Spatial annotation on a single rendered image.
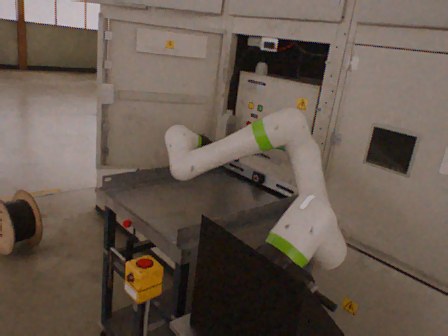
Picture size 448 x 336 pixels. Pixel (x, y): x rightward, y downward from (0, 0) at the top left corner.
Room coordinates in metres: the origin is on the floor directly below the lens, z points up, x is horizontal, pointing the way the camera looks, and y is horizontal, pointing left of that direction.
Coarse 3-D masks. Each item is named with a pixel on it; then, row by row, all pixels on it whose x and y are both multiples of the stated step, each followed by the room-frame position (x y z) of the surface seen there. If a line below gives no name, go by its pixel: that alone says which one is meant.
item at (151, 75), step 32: (128, 32) 1.94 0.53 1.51; (160, 32) 1.97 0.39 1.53; (192, 32) 2.06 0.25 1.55; (224, 32) 2.10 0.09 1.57; (128, 64) 1.94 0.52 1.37; (160, 64) 2.00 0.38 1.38; (192, 64) 2.07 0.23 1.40; (96, 96) 1.88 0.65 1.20; (128, 96) 1.92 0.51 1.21; (160, 96) 1.99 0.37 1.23; (192, 96) 2.05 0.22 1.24; (128, 128) 1.94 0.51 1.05; (160, 128) 2.01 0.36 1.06; (192, 128) 2.08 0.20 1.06; (96, 160) 1.86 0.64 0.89; (128, 160) 1.95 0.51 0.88; (160, 160) 2.01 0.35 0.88
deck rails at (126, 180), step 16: (112, 176) 1.62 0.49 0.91; (128, 176) 1.67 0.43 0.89; (144, 176) 1.73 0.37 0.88; (160, 176) 1.80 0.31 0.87; (256, 208) 1.47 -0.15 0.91; (272, 208) 1.54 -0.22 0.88; (192, 224) 1.24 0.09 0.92; (224, 224) 1.35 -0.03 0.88; (240, 224) 1.41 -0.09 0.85; (176, 240) 1.19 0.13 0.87; (192, 240) 1.24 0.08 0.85
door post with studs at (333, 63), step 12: (348, 0) 1.64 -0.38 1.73; (348, 12) 1.63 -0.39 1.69; (348, 24) 1.62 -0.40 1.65; (336, 48) 1.65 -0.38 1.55; (336, 60) 1.64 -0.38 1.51; (336, 72) 1.63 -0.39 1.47; (324, 84) 1.67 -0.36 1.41; (336, 84) 1.62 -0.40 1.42; (324, 96) 1.65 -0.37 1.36; (324, 108) 1.65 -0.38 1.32; (324, 120) 1.64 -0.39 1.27; (324, 132) 1.63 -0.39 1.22
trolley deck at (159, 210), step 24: (120, 192) 1.59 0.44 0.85; (144, 192) 1.63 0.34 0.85; (168, 192) 1.66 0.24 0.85; (192, 192) 1.70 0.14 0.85; (216, 192) 1.73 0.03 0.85; (240, 192) 1.77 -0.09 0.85; (120, 216) 1.47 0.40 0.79; (144, 216) 1.39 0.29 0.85; (168, 216) 1.42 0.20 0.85; (192, 216) 1.44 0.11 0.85; (216, 216) 1.47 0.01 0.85; (168, 240) 1.23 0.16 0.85
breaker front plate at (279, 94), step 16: (240, 80) 2.07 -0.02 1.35; (256, 80) 1.99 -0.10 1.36; (272, 80) 1.92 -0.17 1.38; (240, 96) 2.06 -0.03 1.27; (256, 96) 1.98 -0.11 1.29; (272, 96) 1.90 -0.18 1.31; (288, 96) 1.84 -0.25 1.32; (304, 96) 1.78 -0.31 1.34; (240, 112) 2.05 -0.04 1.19; (256, 112) 1.97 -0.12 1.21; (272, 112) 1.89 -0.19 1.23; (304, 112) 1.76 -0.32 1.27; (240, 128) 2.04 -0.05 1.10; (240, 160) 2.01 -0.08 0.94; (256, 160) 1.93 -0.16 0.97; (272, 160) 1.86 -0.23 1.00; (288, 176) 1.78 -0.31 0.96
